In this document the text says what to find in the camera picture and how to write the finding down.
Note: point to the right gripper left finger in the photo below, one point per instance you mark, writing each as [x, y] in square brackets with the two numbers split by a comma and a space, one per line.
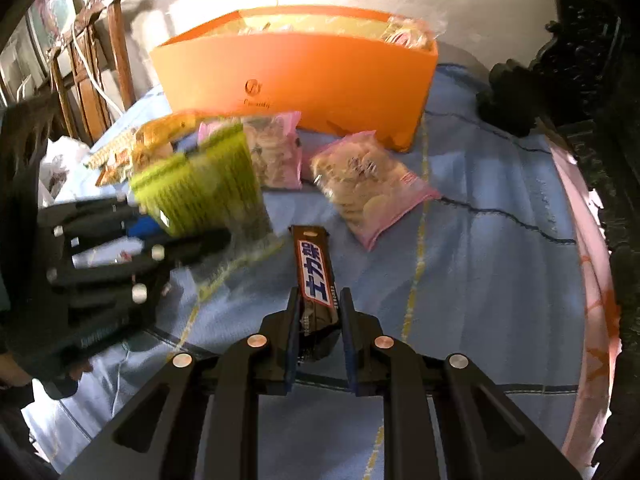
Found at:
[198, 421]

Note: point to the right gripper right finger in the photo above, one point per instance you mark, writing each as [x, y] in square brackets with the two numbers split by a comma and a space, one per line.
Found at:
[443, 419]

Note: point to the brown chocolate bar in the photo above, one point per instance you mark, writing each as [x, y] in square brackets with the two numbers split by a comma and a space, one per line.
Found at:
[319, 320]

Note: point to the yellow green snack packet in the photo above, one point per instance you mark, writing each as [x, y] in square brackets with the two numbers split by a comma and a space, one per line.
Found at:
[211, 186]

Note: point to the yellow cake packet with barcode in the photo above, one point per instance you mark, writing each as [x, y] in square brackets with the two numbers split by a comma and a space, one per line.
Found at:
[153, 142]

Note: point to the pink cookie bag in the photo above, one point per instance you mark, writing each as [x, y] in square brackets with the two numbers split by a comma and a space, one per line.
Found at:
[369, 188]
[274, 146]

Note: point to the clear bag brown pastry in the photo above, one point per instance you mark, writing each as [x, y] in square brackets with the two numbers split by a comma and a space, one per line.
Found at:
[411, 33]

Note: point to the person's left hand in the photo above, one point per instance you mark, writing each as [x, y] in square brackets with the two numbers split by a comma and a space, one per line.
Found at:
[12, 375]

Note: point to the white plastic shopping bag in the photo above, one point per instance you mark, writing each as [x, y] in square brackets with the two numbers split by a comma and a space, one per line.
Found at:
[60, 157]

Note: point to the pink sheet under tablecloth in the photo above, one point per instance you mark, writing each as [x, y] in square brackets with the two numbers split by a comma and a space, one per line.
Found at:
[602, 315]

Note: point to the long biscuit stick packet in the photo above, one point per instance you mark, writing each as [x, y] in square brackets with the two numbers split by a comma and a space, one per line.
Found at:
[114, 147]

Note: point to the blue checked tablecloth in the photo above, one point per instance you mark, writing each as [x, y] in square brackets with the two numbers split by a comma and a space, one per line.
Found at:
[490, 269]

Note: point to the carved brown wooden chair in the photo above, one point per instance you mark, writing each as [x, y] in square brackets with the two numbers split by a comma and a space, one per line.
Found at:
[77, 62]

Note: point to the red framed painting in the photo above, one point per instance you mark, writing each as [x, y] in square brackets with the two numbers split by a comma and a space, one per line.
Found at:
[50, 19]

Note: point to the orange cardboard box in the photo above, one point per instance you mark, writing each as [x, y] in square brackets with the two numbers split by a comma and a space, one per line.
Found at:
[327, 62]

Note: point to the dark carved wooden furniture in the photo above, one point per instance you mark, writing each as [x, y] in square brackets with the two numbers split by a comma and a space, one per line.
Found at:
[584, 84]

